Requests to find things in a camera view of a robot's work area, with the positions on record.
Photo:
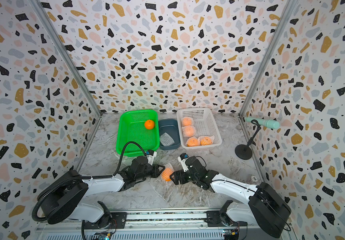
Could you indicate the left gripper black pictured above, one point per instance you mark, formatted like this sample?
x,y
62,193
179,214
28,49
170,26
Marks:
x,y
158,170

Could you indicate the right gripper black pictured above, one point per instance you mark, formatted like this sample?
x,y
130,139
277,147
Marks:
x,y
178,177

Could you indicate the netted orange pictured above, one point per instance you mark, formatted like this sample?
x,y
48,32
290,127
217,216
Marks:
x,y
206,140
166,173
187,121
193,142
188,131

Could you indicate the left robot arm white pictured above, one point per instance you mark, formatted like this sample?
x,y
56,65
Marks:
x,y
62,200

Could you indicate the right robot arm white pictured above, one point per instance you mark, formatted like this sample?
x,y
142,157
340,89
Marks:
x,y
256,204

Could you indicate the dark teal plastic bin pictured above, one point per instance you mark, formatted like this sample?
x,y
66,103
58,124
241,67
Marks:
x,y
171,127

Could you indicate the green plastic mesh basket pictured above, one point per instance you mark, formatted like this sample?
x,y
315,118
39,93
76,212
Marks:
x,y
131,129

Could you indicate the white plastic mesh basket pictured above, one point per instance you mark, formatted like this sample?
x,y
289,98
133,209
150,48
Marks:
x,y
204,123

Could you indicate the black microphone stand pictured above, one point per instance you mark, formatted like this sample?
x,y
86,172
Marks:
x,y
244,152

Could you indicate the small crumpled wrapper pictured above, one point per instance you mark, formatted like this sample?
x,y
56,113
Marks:
x,y
254,180

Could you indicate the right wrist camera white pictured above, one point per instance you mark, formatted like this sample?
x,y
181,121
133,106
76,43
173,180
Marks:
x,y
182,160

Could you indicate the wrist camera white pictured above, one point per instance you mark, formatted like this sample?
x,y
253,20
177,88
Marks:
x,y
182,160
150,155

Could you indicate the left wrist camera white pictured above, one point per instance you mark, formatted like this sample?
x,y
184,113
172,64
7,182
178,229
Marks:
x,y
150,155

